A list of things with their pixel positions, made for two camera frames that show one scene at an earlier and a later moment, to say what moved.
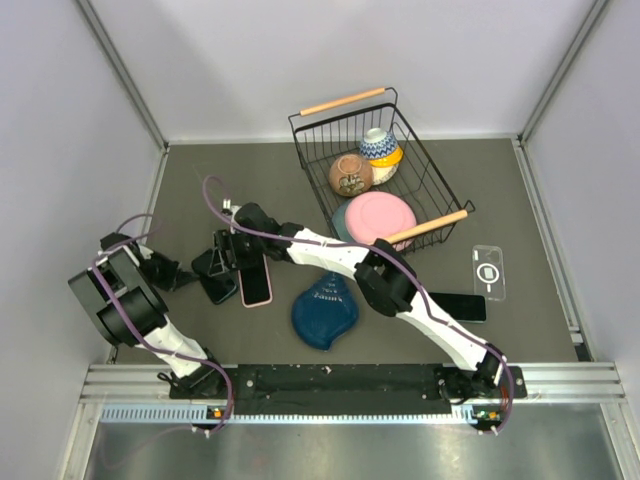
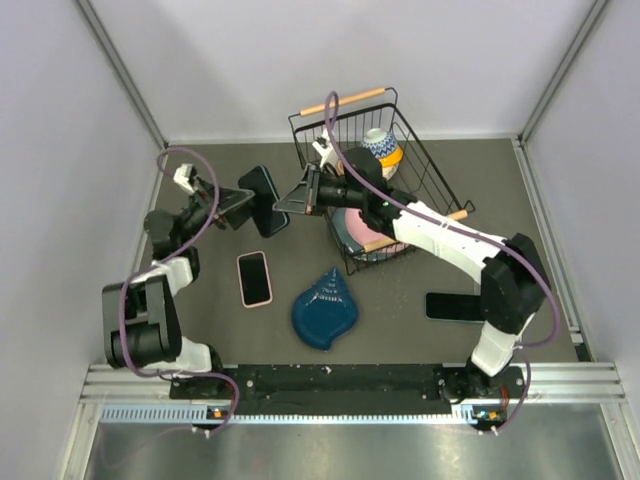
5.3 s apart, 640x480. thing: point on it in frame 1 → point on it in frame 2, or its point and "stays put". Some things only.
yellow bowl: (391, 160) stays put
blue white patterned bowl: (378, 143) stays put
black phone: (217, 285) → (260, 208)
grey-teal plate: (339, 220) stays put
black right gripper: (227, 241) → (296, 201)
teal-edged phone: (220, 287) → (268, 220)
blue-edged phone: (463, 307) stays put
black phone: (255, 283) stays put
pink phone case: (257, 304) stays put
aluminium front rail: (546, 383) stays put
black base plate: (503, 381) stays put
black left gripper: (173, 279) → (228, 198)
